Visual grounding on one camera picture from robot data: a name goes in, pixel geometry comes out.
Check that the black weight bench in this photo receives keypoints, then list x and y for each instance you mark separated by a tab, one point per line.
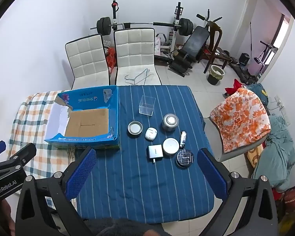
194	41

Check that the black trash bin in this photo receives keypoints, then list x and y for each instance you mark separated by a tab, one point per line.
215	75

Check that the blue cardboard box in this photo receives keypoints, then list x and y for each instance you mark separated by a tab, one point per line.
88	125

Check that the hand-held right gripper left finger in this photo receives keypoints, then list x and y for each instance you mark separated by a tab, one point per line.
81	174

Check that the white barbell rack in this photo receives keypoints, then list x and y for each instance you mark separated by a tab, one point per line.
115	17

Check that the silver metal canister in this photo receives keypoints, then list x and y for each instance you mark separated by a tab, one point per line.
169	123

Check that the clear plastic box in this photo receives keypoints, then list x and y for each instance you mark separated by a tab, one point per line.
147	104

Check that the red printed box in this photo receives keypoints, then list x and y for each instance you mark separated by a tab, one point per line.
291	198

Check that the yellow patterned cushion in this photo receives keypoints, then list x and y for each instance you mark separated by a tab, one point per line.
254	158

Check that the white round tin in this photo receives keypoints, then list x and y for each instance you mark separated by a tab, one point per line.
170	146

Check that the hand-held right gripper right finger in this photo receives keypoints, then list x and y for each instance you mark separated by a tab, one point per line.
211	174

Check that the blue garment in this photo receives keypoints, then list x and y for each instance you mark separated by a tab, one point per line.
258	91

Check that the red plastic bag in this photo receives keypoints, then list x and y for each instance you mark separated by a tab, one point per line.
111	59

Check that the white quilted chair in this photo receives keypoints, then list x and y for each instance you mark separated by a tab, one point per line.
135	51
87	59

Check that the red cloth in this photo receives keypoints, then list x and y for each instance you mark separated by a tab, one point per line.
236	84

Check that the blue striped tablecloth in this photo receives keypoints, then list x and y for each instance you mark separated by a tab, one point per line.
142	189

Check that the black round compact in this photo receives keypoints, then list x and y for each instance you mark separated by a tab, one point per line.
184	157

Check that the teal blanket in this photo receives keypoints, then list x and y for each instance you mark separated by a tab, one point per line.
277	152

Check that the brown wooden chair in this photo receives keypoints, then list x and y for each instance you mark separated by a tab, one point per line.
217	33

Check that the small black white bottle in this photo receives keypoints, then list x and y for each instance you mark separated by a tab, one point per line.
183	139

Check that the white door frame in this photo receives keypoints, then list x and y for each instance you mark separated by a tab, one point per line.
249	9

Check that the black exercise machine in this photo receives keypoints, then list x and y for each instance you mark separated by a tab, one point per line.
258	59

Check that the orange teal plaid cloth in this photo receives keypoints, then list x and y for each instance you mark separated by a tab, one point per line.
32	118

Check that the grey chair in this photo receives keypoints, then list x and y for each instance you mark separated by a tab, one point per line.
232	155

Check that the white earbud case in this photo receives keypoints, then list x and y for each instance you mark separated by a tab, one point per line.
151	134

